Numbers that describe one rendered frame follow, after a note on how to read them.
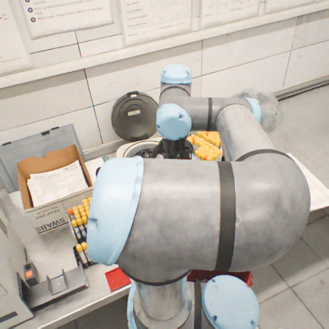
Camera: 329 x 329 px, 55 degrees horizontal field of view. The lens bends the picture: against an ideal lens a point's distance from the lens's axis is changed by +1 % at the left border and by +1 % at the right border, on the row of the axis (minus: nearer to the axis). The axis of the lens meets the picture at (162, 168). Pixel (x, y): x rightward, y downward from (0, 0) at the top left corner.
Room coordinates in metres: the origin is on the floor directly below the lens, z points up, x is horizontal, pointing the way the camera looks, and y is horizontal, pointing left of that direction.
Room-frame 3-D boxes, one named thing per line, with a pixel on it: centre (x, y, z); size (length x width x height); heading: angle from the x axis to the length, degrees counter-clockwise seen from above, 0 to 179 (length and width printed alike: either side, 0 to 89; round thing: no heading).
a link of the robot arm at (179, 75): (0.69, -0.05, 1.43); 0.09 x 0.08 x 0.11; 172
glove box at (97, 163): (0.93, 0.23, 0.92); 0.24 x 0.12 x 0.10; 22
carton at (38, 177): (0.88, 0.42, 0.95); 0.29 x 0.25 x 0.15; 22
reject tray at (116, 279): (0.51, 0.17, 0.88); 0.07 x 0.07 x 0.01; 22
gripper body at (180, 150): (0.69, -0.04, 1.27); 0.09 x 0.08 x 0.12; 11
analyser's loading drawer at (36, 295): (0.48, 0.37, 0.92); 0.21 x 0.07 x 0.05; 112
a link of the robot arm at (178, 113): (0.59, -0.05, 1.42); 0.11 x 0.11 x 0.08; 83
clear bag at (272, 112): (1.36, -0.54, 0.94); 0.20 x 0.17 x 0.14; 94
